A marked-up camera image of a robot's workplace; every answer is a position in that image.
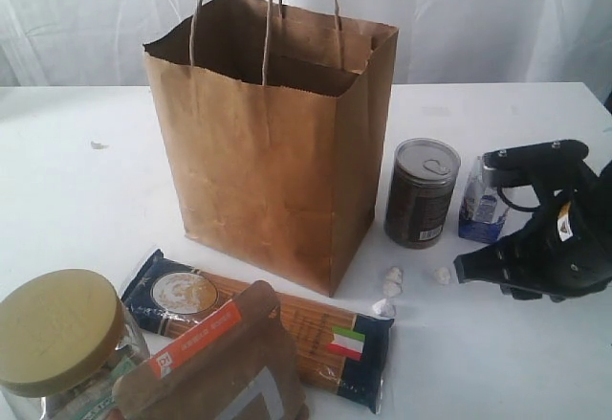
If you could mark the spaghetti packet dark blue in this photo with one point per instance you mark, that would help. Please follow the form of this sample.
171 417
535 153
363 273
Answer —
337 350

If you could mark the brown paper bag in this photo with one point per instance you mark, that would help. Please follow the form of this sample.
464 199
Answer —
273 120

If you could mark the glass jar gold lid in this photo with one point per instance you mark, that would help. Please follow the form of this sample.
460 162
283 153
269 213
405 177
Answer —
66 338

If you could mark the white curtain backdrop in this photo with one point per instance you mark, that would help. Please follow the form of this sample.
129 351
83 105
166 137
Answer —
99 42

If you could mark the dark brown pull-tab can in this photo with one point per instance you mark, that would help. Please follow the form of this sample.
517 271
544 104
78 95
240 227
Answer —
422 183

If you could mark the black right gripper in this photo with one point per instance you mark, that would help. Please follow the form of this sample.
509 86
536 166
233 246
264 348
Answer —
563 251

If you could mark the white blue milk carton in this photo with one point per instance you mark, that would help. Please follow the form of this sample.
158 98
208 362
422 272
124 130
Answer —
483 213

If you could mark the brown kraft pouch orange label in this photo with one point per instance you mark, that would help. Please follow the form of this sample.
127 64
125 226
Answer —
238 363

